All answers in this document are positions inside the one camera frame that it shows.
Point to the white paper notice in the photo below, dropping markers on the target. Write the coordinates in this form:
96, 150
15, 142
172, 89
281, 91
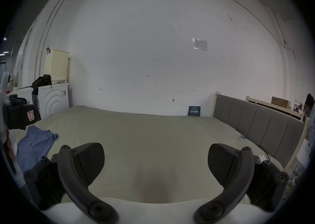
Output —
200, 44

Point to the grey padded headboard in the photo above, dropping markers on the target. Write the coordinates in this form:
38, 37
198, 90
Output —
260, 124

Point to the brown carton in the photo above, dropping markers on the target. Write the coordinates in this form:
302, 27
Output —
280, 102

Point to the black bag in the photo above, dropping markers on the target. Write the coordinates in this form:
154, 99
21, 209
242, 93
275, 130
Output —
42, 82

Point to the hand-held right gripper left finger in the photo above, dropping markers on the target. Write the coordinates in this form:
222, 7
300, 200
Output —
73, 186

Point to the white washing machine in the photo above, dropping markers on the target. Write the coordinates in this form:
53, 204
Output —
53, 100

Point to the bed with beige sheet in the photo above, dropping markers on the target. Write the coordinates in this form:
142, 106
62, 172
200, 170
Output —
152, 149

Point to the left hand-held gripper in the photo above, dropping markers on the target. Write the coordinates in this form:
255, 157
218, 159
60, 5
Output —
3, 87

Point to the pale wooden bed frame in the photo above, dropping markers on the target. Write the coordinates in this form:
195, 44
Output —
273, 108

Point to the dark blue booklet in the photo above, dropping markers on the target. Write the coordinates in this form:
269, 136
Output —
194, 111

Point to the blue shirt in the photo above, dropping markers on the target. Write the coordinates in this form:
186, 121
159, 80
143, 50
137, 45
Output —
34, 146

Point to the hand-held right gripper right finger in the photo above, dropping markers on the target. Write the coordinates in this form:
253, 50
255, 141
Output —
240, 183

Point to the cream laundry basket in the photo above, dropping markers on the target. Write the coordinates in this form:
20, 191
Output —
57, 66

